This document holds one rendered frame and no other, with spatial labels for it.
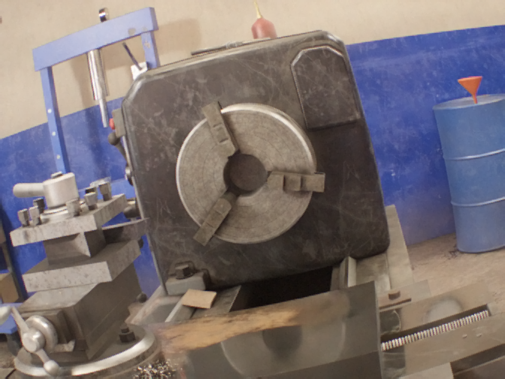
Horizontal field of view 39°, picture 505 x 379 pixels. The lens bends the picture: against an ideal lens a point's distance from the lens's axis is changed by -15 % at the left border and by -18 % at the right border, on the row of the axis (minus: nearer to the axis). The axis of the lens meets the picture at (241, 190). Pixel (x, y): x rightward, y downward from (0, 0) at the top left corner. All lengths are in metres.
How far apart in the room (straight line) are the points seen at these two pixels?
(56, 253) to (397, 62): 3.96
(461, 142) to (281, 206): 2.95
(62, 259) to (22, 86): 4.27
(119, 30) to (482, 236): 2.49
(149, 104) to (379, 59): 3.36
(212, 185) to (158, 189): 0.26
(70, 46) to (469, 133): 2.46
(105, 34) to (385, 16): 1.79
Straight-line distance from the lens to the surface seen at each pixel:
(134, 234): 1.26
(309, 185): 1.47
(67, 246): 1.20
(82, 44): 4.71
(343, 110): 1.62
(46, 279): 1.19
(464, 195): 4.46
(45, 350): 1.04
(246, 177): 1.57
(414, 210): 5.08
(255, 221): 1.51
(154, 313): 1.85
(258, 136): 1.48
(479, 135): 4.34
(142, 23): 4.60
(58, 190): 1.21
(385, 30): 4.98
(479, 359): 0.96
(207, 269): 1.76
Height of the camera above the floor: 1.27
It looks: 8 degrees down
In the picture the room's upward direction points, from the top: 14 degrees counter-clockwise
